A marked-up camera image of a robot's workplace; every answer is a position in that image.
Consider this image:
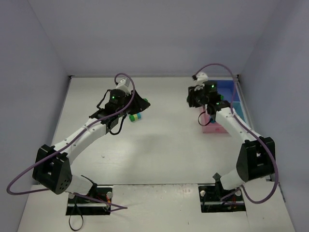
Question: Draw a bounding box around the light blue plastic bin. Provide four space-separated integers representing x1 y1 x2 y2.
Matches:
232 101 246 122

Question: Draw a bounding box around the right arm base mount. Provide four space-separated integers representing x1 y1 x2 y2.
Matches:
198 185 246 213

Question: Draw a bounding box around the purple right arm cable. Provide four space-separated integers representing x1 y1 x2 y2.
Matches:
194 63 280 206

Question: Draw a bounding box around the cyan yellow lego stack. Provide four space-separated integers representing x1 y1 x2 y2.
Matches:
129 113 141 122

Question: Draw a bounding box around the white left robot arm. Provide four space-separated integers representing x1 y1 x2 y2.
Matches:
32 78 151 195

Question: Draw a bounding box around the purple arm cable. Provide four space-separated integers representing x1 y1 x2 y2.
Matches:
6 73 128 208
194 63 280 206

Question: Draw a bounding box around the pink plastic bin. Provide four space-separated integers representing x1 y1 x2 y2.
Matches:
198 106 227 134

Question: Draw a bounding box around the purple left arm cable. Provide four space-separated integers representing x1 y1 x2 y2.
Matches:
6 73 128 208

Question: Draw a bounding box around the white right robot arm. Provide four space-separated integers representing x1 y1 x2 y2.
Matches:
187 72 275 190

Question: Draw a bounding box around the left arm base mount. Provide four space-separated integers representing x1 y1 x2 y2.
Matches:
66 186 112 216

